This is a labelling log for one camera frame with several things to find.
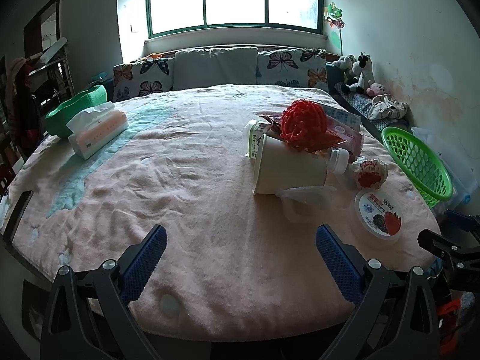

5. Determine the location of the red white wrapper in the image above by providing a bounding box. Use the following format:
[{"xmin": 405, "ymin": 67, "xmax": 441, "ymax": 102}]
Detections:
[{"xmin": 349, "ymin": 157, "xmax": 388, "ymax": 189}]

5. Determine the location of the red knitted ball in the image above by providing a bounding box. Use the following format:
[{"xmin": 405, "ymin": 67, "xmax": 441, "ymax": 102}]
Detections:
[{"xmin": 280, "ymin": 99, "xmax": 327, "ymax": 152}]

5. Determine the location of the clear storage box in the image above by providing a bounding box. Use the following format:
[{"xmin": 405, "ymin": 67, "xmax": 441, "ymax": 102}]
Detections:
[{"xmin": 412, "ymin": 127, "xmax": 479, "ymax": 217}]

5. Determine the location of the yogurt tub lid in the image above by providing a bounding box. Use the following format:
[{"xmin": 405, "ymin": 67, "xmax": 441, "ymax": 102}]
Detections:
[{"xmin": 353, "ymin": 189, "xmax": 404, "ymax": 243}]

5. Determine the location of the green mesh basket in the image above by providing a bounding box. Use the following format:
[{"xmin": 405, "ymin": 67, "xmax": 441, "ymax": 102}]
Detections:
[{"xmin": 382, "ymin": 127, "xmax": 452, "ymax": 208}]

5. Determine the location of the clear plastic cup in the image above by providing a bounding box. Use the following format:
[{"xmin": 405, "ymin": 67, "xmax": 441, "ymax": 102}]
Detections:
[{"xmin": 276, "ymin": 185, "xmax": 337, "ymax": 224}]

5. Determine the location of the white plastic bottle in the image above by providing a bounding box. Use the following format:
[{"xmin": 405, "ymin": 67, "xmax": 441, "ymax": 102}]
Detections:
[{"xmin": 326, "ymin": 148, "xmax": 350, "ymax": 175}]

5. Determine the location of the crumpled patterned cloth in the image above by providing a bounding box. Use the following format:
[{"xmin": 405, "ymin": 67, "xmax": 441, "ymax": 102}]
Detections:
[{"xmin": 368, "ymin": 94, "xmax": 409, "ymax": 120}]

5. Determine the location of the pink plush toy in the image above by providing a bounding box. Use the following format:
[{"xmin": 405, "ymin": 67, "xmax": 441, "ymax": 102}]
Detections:
[{"xmin": 366, "ymin": 83, "xmax": 387, "ymax": 98}]

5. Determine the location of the pink tissue pack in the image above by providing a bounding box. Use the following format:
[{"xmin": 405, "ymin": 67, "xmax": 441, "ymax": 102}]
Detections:
[{"xmin": 66, "ymin": 102, "xmax": 128, "ymax": 160}]

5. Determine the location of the green fabric bin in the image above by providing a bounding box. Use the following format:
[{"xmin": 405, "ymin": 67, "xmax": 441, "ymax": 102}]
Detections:
[{"xmin": 45, "ymin": 85, "xmax": 107, "ymax": 138}]

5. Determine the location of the pink blanket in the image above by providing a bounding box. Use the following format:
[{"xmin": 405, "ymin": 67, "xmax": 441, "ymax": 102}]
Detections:
[{"xmin": 6, "ymin": 83, "xmax": 442, "ymax": 342}]

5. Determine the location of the cow plush toy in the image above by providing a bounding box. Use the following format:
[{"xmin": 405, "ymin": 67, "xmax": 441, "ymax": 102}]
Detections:
[{"xmin": 341, "ymin": 52, "xmax": 376, "ymax": 94}]

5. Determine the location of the grey plush toy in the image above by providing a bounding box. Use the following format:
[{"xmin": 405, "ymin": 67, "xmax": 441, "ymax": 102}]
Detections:
[{"xmin": 333, "ymin": 55, "xmax": 357, "ymax": 73}]

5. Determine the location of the red snack wrapper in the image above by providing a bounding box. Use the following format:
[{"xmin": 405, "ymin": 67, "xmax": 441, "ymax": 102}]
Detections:
[{"xmin": 259, "ymin": 112, "xmax": 282, "ymax": 140}]

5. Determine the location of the green label bottle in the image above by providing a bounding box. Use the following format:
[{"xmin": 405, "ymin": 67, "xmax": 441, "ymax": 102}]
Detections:
[{"xmin": 242, "ymin": 119, "xmax": 271, "ymax": 158}]

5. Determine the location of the dark shelf rack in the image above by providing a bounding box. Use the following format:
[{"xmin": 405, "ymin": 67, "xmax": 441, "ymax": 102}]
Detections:
[{"xmin": 5, "ymin": 37, "xmax": 74, "ymax": 153}]

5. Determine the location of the right butterfly pillow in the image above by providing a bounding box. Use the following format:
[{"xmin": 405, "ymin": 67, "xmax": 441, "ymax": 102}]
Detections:
[{"xmin": 256, "ymin": 48, "xmax": 328, "ymax": 91}]

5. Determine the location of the butterfly pillow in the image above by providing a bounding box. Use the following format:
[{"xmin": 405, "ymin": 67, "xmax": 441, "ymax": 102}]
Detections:
[
  {"xmin": 256, "ymin": 48, "xmax": 328, "ymax": 91},
  {"xmin": 113, "ymin": 58, "xmax": 174, "ymax": 102}
]

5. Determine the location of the left butterfly pillow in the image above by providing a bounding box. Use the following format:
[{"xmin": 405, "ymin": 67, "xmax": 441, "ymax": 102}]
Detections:
[{"xmin": 113, "ymin": 58, "xmax": 174, "ymax": 102}]

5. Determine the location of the colourful pinwheel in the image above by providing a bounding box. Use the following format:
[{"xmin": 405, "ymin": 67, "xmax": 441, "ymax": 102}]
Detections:
[{"xmin": 324, "ymin": 2, "xmax": 345, "ymax": 55}]

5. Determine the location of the grey middle pillow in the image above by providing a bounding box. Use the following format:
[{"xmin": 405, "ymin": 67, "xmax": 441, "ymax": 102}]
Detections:
[{"xmin": 173, "ymin": 46, "xmax": 259, "ymax": 90}]

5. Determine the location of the green framed window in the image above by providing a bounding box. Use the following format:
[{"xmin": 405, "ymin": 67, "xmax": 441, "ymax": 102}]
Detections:
[{"xmin": 145, "ymin": 0, "xmax": 324, "ymax": 38}]

